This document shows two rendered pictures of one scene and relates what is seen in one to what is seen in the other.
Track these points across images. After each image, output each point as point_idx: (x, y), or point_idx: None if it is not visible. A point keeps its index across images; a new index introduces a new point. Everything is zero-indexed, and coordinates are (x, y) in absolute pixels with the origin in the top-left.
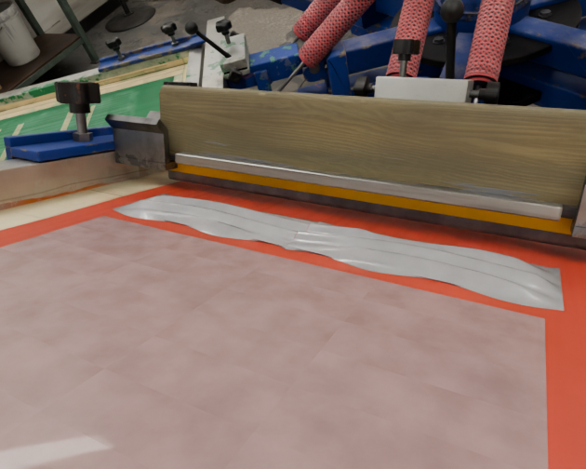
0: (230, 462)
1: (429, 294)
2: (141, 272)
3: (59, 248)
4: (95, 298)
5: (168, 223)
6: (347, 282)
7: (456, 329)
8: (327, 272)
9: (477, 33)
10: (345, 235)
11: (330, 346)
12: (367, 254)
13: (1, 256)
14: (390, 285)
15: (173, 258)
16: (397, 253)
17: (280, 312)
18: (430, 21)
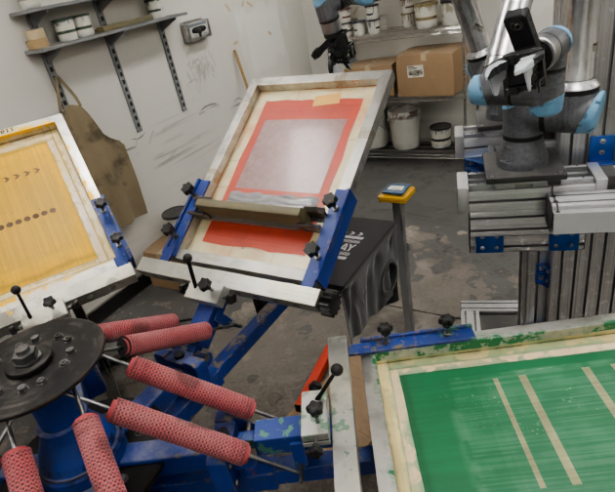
0: (273, 149)
1: (249, 187)
2: (296, 174)
3: (316, 175)
4: (299, 164)
5: (301, 196)
6: (262, 185)
7: (248, 179)
8: (265, 187)
9: (158, 319)
10: (260, 200)
11: (265, 168)
12: (257, 194)
13: (324, 168)
14: (255, 187)
15: (293, 181)
16: (251, 195)
17: (271, 173)
18: (128, 454)
